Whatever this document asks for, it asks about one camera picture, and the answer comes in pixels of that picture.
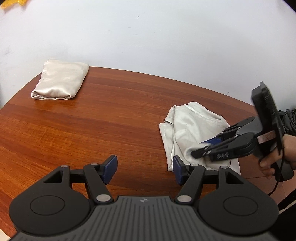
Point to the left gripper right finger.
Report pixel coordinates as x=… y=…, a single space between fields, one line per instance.
x=190 y=177

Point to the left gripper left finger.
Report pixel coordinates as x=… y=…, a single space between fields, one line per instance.
x=97 y=177

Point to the red gold fringed banner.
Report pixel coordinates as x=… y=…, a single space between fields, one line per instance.
x=8 y=3

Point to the beige satin shirt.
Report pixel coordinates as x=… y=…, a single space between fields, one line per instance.
x=188 y=127

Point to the folded cream garment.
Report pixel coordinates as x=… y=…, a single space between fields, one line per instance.
x=60 y=80

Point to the person's right hand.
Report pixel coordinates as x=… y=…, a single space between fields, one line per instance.
x=289 y=152

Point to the dark grey garment pile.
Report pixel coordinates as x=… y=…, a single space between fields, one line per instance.
x=288 y=121

